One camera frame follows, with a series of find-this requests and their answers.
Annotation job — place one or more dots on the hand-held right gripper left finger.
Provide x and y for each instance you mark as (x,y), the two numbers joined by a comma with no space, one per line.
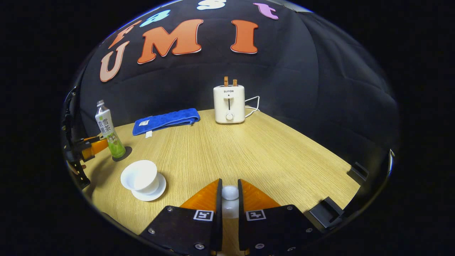
(217,213)

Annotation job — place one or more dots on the dark round coaster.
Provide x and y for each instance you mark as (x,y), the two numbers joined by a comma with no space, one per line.
(127,153)

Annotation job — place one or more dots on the white saucer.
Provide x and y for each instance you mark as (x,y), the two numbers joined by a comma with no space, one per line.
(158,192)

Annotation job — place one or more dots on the black table clamp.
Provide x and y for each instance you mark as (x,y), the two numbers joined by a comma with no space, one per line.
(357,171)
(325,213)

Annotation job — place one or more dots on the clear water bottle green base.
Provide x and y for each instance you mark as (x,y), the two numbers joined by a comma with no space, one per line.
(108,129)

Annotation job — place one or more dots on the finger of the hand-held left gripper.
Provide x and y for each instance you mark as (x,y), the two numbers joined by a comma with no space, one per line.
(94,148)
(93,137)

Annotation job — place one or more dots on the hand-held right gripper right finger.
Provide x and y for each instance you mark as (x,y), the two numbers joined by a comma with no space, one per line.
(242,213)

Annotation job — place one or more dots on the blue towel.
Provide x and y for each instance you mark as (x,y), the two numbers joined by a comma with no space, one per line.
(167,119)

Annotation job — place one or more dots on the white toaster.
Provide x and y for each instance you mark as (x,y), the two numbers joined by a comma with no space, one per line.
(229,106)

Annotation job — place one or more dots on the black backdrop cloth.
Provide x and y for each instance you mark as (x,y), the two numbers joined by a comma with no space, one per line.
(284,78)

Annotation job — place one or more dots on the white teacup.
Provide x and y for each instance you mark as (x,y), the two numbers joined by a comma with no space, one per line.
(140,177)

